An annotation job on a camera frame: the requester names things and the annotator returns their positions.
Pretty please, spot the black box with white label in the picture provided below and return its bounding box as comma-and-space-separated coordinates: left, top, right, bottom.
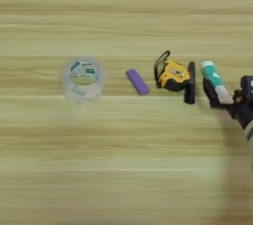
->
239, 75, 253, 103

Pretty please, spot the yellow and black tape measure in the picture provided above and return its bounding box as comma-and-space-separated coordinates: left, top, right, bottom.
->
153, 50, 192, 93

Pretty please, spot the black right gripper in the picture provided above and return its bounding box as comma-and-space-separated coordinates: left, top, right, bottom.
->
202, 78, 253, 130

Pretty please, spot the teal and white glue stick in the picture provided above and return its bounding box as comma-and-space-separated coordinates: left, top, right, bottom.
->
201, 60, 234, 105

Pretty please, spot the black marker pen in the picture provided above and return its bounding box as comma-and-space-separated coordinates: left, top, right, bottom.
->
183, 60, 197, 106

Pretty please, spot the small purple lighter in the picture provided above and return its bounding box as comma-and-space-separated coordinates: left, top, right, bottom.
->
125, 68, 151, 97

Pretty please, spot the clear packing tape roll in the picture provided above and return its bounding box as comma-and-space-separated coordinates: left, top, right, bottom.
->
62, 58, 107, 103

